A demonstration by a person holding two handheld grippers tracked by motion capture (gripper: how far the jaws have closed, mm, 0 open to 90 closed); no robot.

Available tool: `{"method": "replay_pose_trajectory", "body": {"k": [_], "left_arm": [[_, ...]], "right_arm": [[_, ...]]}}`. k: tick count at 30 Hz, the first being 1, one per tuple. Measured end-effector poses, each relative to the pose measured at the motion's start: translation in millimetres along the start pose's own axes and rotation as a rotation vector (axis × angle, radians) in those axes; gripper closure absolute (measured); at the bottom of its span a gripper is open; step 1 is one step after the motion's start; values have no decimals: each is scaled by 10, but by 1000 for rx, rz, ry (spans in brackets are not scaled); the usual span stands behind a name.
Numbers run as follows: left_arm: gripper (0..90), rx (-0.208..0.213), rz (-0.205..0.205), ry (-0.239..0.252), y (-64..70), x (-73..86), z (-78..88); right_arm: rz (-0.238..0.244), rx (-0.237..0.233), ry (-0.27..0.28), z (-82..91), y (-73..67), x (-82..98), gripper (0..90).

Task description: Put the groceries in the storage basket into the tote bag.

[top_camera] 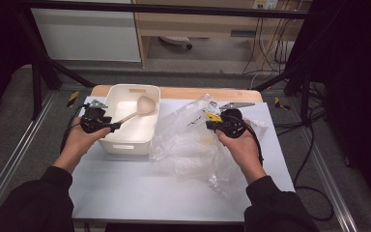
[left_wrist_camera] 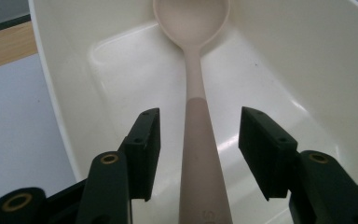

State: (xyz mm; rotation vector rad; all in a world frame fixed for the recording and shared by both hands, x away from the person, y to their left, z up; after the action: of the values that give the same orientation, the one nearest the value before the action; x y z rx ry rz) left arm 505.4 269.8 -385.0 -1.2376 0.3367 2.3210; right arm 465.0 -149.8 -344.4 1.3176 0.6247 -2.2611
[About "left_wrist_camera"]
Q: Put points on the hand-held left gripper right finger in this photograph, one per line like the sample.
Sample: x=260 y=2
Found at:
x=262 y=155

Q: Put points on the white plastic bin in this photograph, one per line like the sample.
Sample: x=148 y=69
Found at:
x=261 y=77

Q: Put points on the wooden board under table top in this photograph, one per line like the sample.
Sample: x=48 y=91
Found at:
x=6 y=46

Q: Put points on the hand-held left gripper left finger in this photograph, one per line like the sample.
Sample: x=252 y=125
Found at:
x=144 y=155

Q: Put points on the beige ladle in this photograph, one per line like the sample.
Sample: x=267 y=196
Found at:
x=199 y=149

